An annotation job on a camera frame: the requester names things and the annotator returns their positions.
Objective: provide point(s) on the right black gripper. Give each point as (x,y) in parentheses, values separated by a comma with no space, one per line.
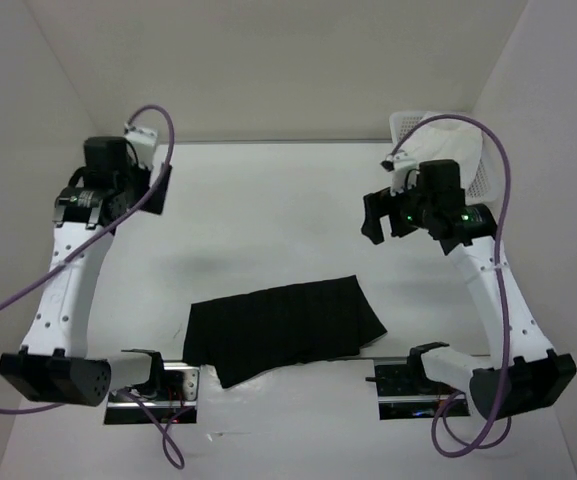
(381,203)

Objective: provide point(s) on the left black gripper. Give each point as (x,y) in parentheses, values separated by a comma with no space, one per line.
(155,203)

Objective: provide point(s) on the black skirt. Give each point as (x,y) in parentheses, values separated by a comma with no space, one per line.
(245,335)

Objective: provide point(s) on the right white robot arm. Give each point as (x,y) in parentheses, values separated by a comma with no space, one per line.
(523,372)

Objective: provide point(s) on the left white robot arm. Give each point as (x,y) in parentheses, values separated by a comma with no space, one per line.
(52,365)

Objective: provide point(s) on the white skirt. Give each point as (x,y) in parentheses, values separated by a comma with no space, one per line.
(448,139)

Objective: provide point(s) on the white plastic basket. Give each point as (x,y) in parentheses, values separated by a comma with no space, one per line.
(485,188)

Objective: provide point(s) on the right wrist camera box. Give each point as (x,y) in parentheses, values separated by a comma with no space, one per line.
(403,169)

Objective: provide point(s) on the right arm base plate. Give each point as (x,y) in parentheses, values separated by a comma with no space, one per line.
(399,397)

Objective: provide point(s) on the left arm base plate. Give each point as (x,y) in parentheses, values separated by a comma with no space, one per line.
(173,400)

